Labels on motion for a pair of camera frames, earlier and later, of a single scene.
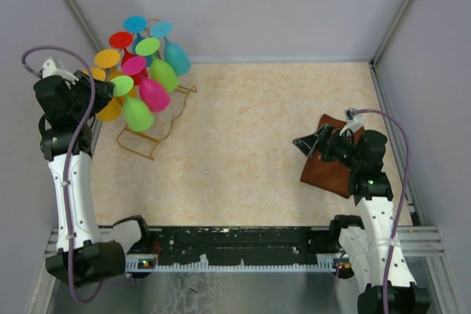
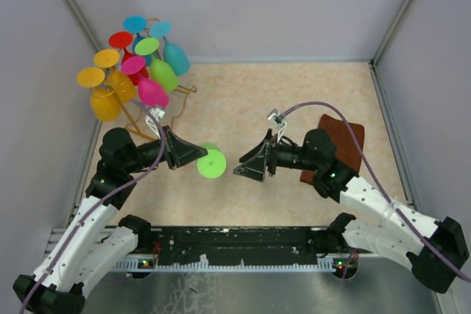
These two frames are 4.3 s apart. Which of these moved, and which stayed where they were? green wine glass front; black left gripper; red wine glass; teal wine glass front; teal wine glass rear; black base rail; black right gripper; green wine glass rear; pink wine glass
Moved: black left gripper; black right gripper; green wine glass front
Stayed: black base rail; green wine glass rear; pink wine glass; red wine glass; teal wine glass front; teal wine glass rear
